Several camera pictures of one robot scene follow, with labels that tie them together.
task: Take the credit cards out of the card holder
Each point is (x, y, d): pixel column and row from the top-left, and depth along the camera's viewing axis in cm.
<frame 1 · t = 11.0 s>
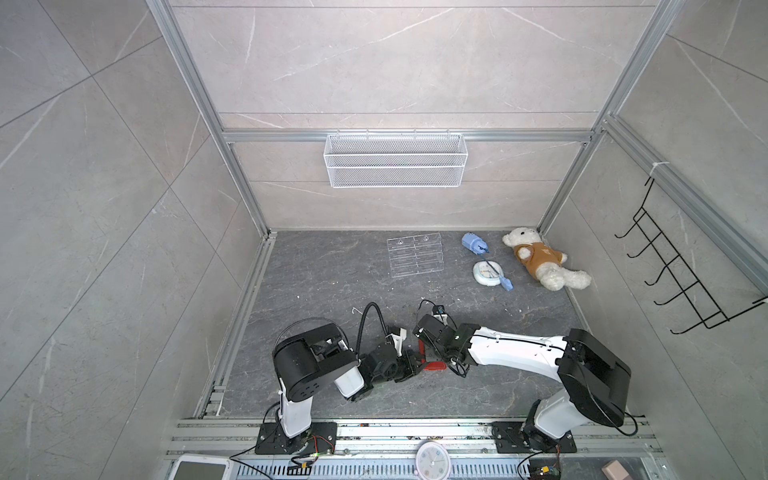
left hand: (432, 357, 84), fingers closed
right hand: (432, 345, 88), fingers closed
white teddy bear brown shirt: (544, 262, 102), point 8 cm above the table
clear acrylic organizer: (415, 254, 109), point 5 cm above the table
blue plastic bottle: (472, 241, 111), point 6 cm above the table
small blue brush: (506, 283, 100), point 5 cm above the table

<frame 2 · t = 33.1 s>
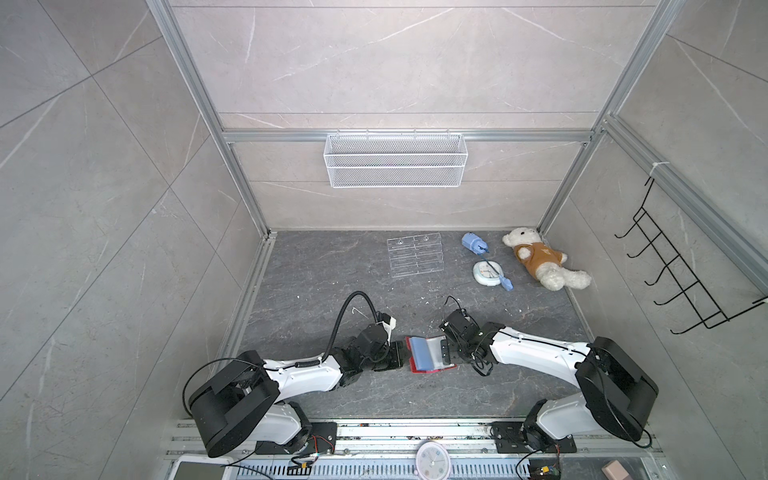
left hand: (414, 350, 82), fingers closed
right hand: (457, 349, 89), fingers open
blue credit card: (425, 353, 89), on the table
the other named things where they were.

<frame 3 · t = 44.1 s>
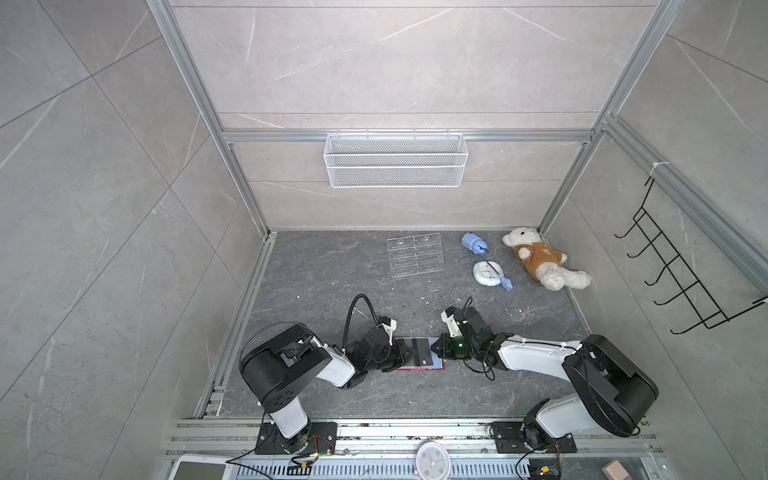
left hand: (420, 348, 86), fingers closed
right hand: (431, 346, 89), fingers closed
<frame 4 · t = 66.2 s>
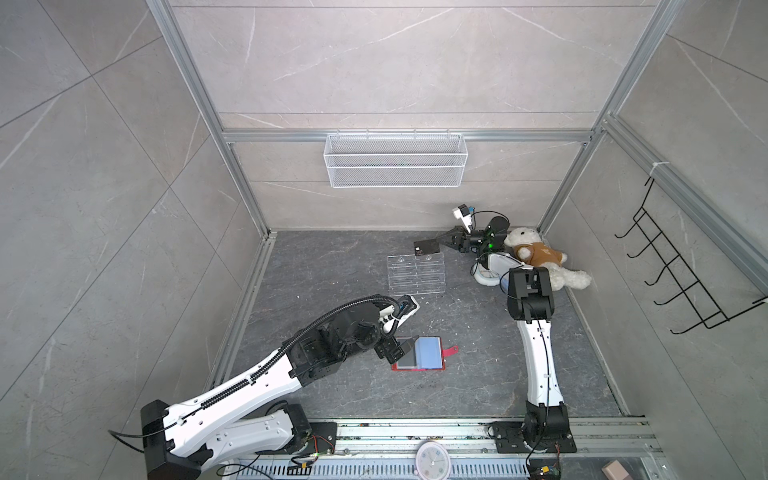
left hand: (403, 312, 68), fingers open
right hand: (437, 241, 98), fingers closed
